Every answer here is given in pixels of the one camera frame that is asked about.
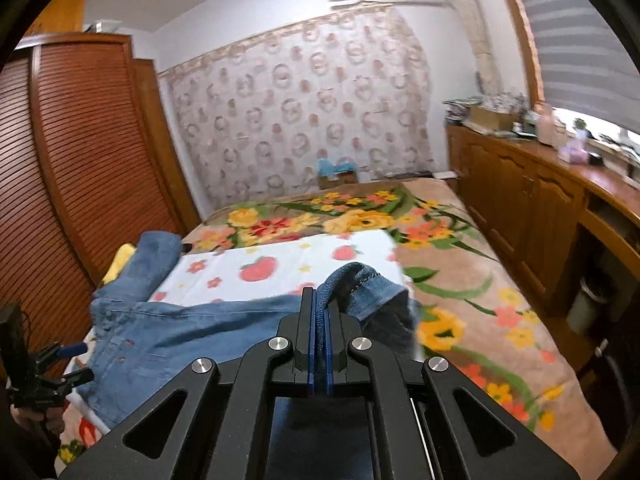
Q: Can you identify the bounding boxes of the white wrapped pipe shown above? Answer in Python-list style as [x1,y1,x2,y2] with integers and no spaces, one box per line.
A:
[451,0,507,97]

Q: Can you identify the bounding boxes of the grey trash bin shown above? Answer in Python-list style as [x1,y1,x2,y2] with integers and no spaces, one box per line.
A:
[566,277,609,337]

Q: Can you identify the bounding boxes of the pink bottle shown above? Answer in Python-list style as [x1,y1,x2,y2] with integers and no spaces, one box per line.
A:
[537,102,556,149]

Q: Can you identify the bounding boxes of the wooden side cabinet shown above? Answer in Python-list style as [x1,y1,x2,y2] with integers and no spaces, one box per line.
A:
[444,121,640,373]

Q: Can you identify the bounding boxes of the purple tissue packet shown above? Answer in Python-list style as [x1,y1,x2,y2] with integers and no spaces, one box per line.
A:
[560,139,589,164]

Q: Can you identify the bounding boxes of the floral blanket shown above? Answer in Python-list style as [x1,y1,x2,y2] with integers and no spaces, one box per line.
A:
[55,182,618,466]

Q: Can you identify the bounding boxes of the cardboard box with blue cloth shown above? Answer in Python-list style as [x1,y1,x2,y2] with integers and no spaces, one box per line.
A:
[315,158,359,191]

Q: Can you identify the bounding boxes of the wooden louvered wardrobe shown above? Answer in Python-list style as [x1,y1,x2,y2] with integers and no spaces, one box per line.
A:
[0,31,202,383]

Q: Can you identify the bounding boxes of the person's left hand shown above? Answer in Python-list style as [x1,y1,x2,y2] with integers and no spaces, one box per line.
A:
[9,404,65,436]

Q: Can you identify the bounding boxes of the wooden overhead cabinet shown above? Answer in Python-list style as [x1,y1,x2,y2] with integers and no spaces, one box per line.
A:
[29,0,89,37]

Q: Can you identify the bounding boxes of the yellow cloth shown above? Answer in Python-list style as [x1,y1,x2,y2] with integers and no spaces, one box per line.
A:
[102,243,137,286]

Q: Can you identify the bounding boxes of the black chair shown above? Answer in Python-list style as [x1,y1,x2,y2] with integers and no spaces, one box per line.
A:
[594,339,638,453]

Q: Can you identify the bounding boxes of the open cardboard box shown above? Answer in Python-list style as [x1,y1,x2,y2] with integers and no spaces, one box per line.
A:
[469,104,522,134]

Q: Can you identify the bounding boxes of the blue denim pants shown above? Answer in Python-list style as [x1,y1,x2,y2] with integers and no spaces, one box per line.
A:
[90,231,425,432]

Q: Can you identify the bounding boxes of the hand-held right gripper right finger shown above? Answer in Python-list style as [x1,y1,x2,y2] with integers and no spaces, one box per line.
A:
[321,304,583,480]

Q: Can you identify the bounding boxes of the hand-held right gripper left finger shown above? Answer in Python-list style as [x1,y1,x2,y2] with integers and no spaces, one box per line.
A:
[59,286,322,480]

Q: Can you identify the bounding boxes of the circle print curtain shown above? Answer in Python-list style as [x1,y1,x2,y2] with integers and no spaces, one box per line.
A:
[157,6,452,212]

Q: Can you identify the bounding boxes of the white strawberry print cloth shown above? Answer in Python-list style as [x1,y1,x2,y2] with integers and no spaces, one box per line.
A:
[64,229,417,433]

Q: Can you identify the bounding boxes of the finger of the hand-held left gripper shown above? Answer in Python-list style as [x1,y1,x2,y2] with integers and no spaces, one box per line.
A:
[50,368,96,391]
[47,342,86,358]

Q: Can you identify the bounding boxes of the striped window blind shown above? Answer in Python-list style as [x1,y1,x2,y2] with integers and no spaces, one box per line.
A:
[500,0,640,137]

